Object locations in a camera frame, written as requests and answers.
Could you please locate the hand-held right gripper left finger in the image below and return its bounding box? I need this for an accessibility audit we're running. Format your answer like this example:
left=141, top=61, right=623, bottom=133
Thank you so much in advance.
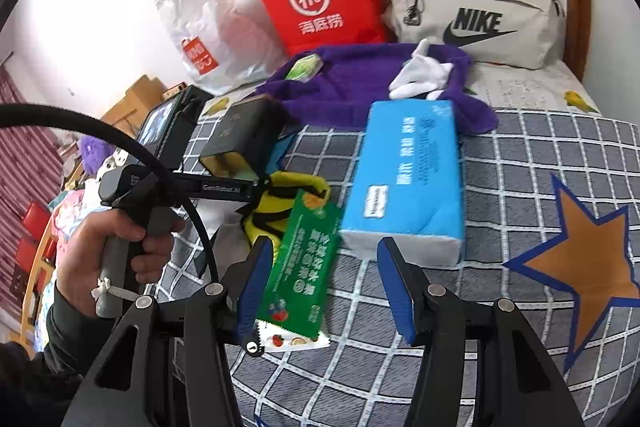
left=60, top=237, right=275, bottom=427

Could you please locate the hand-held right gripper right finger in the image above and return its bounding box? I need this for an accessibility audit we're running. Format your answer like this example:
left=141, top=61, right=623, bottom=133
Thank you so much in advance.
left=376, top=237, right=588, bottom=427

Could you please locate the yellow and black sock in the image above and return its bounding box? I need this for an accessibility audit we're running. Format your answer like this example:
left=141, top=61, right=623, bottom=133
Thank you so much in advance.
left=240, top=172, right=332, bottom=253

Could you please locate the green snack packet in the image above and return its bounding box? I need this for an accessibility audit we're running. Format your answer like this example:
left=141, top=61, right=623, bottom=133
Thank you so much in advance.
left=255, top=188, right=343, bottom=353

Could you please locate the person's left forearm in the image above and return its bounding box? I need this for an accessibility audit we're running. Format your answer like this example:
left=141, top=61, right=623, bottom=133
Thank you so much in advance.
left=0, top=284, right=126, bottom=427

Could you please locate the person's left hand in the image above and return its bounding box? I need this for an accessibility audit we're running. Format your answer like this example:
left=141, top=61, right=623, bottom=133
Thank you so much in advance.
left=55, top=207, right=187, bottom=319

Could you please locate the spotted white plush toy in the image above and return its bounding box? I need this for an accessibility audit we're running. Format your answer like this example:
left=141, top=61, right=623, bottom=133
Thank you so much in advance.
left=97, top=149, right=133, bottom=172

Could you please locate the purple plush toy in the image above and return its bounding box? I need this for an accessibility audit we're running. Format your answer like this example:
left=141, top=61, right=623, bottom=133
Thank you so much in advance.
left=77, top=134, right=116, bottom=172

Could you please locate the black screen device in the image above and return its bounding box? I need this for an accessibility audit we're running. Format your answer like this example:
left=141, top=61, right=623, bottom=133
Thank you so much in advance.
left=137, top=87, right=216, bottom=168

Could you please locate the dark green tea box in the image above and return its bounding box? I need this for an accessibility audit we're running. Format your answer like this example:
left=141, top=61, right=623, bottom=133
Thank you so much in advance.
left=199, top=97, right=288, bottom=180

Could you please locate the pink floral cloth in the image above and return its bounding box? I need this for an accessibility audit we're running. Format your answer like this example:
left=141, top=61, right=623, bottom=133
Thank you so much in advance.
left=50, top=189, right=101, bottom=258

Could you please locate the wooden bed headboard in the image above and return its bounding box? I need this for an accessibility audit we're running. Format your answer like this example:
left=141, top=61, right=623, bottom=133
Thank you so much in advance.
left=100, top=74, right=168, bottom=138

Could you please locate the red wooden chair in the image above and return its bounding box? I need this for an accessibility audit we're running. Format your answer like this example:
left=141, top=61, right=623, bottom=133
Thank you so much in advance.
left=10, top=202, right=53, bottom=288

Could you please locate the red striped curtain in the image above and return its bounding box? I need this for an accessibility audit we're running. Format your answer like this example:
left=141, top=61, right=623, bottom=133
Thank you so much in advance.
left=0, top=67, right=68, bottom=238

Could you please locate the blue tissue pack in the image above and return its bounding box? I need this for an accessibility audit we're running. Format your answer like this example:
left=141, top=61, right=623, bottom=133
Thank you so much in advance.
left=339, top=99, right=467, bottom=268

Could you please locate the small green packet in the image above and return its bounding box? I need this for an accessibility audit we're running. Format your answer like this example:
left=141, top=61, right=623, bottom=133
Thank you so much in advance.
left=285, top=54, right=322, bottom=82

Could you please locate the purple towel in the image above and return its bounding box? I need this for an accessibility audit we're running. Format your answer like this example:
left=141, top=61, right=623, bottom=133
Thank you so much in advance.
left=252, top=42, right=500, bottom=136

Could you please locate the grey checked blanket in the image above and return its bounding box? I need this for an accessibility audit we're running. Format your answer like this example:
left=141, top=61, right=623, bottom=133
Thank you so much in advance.
left=145, top=107, right=640, bottom=427

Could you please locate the white plastic bag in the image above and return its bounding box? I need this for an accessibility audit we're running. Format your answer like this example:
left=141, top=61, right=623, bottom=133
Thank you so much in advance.
left=154, top=0, right=288, bottom=96

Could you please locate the pair of white gloves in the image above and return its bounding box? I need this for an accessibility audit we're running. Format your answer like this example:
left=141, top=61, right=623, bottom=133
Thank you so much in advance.
left=389, top=39, right=455, bottom=102

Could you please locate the white cable tie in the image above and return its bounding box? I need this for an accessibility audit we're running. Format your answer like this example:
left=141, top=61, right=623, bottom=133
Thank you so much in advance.
left=91, top=278, right=137, bottom=304

